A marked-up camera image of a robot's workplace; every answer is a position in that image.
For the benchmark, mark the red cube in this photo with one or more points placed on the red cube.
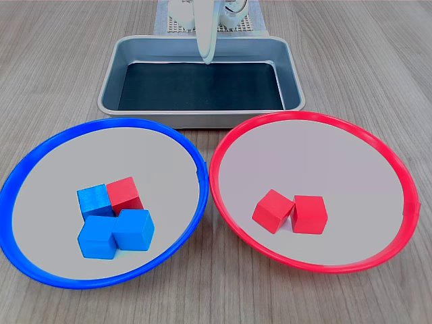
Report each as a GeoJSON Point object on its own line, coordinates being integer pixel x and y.
{"type": "Point", "coordinates": [308, 214]}
{"type": "Point", "coordinates": [271, 211]}
{"type": "Point", "coordinates": [123, 192]}

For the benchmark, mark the wide translucent tape sheet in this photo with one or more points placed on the wide translucent tape sheet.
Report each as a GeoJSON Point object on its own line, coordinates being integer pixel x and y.
{"type": "Point", "coordinates": [160, 20]}

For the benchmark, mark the black tray mat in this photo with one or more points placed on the black tray mat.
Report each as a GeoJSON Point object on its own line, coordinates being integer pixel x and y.
{"type": "Point", "coordinates": [202, 87]}

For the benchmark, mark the steel tray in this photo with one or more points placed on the steel tray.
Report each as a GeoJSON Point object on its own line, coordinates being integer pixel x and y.
{"type": "Point", "coordinates": [114, 84]}

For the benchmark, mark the red-rimmed white plate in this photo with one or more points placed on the red-rimmed white plate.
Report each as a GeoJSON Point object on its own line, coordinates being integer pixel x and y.
{"type": "Point", "coordinates": [337, 162]}

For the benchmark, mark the blue cube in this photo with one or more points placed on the blue cube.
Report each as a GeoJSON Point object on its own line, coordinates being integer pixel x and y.
{"type": "Point", "coordinates": [96, 241]}
{"type": "Point", "coordinates": [92, 199]}
{"type": "Point", "coordinates": [133, 231]}

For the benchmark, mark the blue-rimmed white plate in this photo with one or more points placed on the blue-rimmed white plate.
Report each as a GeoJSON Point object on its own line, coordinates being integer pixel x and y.
{"type": "Point", "coordinates": [50, 189]}

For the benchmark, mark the pale perforated base plate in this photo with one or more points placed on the pale perforated base plate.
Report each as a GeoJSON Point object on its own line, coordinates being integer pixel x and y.
{"type": "Point", "coordinates": [243, 26]}

